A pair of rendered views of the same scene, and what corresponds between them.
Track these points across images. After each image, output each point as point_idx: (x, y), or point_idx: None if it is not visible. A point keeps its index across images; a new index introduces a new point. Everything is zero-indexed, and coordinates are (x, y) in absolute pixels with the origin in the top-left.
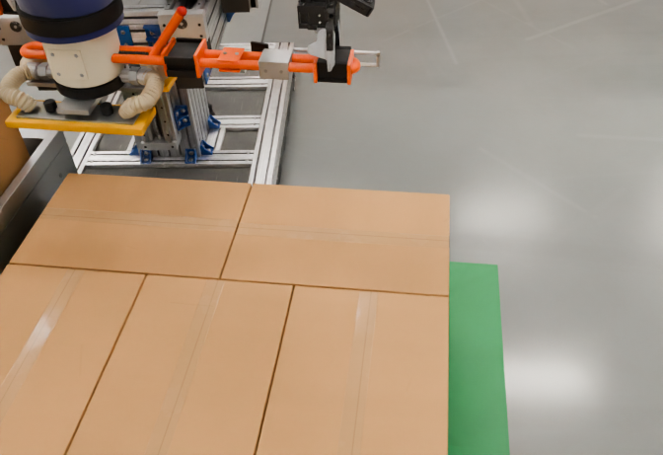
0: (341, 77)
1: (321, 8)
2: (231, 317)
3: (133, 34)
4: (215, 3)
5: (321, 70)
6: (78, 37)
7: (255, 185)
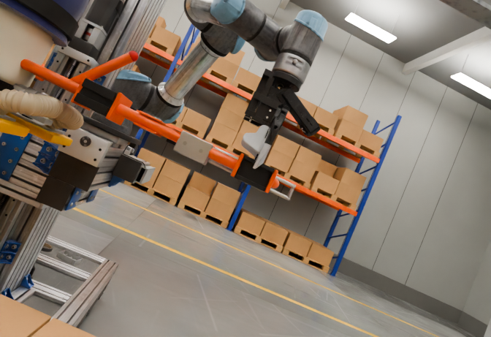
0: (260, 183)
1: (276, 103)
2: None
3: (31, 143)
4: (114, 158)
5: (242, 167)
6: (11, 1)
7: (55, 319)
